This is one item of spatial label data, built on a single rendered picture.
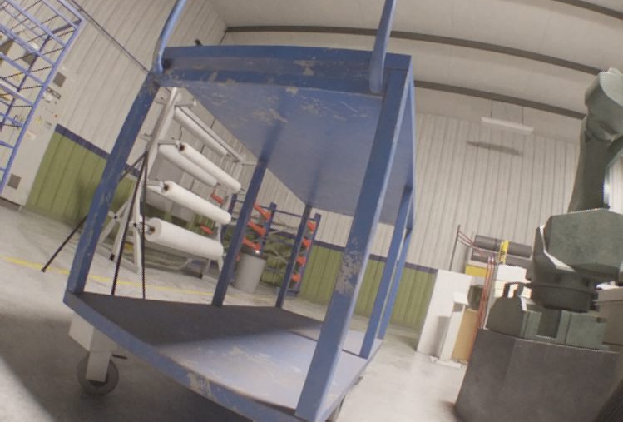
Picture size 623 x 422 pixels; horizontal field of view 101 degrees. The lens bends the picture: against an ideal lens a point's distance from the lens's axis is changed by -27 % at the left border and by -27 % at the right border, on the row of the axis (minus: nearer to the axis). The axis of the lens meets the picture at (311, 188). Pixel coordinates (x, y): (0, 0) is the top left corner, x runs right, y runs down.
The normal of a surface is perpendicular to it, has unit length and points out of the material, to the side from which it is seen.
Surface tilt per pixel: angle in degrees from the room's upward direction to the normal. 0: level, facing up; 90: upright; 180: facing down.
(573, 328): 90
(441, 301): 90
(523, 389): 90
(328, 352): 90
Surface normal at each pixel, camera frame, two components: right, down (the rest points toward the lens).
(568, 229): -0.44, -0.35
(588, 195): -0.11, -0.44
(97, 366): 0.68, 0.02
